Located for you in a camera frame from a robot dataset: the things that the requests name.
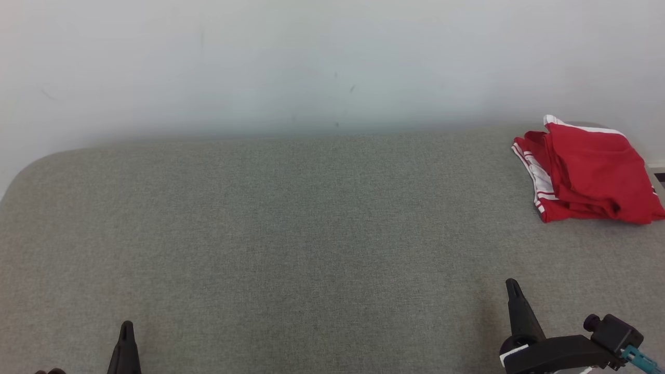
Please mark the red garment with white stripes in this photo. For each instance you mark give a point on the red garment with white stripes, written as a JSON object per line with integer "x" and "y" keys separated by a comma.
{"x": 597, "y": 171}

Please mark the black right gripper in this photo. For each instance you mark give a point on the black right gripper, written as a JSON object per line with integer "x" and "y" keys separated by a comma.
{"x": 561, "y": 353}

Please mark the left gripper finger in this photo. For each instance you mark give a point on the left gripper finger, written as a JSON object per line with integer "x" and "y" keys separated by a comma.
{"x": 125, "y": 358}

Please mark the teal right camera connector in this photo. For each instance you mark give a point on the teal right camera connector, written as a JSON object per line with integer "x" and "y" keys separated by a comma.
{"x": 636, "y": 357}

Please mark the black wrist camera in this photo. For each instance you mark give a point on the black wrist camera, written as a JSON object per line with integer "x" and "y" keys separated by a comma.
{"x": 52, "y": 372}
{"x": 615, "y": 335}

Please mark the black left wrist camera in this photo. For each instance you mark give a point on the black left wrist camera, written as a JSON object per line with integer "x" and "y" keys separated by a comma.
{"x": 52, "y": 372}

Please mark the white wall rail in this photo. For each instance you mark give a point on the white wall rail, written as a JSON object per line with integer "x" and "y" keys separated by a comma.
{"x": 657, "y": 168}

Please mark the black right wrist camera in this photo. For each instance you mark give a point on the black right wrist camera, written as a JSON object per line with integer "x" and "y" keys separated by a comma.
{"x": 615, "y": 335}

